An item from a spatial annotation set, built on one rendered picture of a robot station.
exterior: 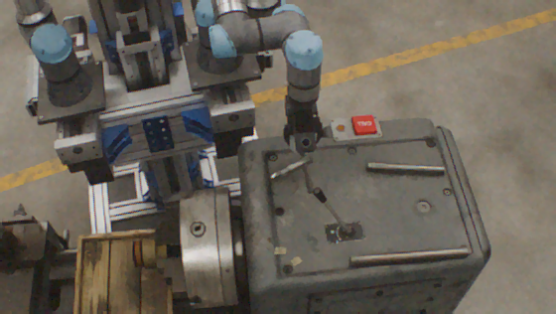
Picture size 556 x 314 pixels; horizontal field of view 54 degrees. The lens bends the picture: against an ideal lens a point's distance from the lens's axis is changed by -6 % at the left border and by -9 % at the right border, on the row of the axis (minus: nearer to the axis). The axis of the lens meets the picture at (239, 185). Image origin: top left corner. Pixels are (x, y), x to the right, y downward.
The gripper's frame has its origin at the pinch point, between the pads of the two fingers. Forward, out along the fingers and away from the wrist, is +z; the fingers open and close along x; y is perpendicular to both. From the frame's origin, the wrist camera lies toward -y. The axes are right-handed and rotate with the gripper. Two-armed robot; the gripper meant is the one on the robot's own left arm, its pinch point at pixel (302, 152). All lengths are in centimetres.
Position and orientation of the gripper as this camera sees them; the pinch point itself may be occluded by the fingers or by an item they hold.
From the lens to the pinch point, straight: 144.2
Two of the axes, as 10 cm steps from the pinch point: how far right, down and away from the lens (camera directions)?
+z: 0.6, 5.6, 8.3
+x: -10.0, 0.9, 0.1
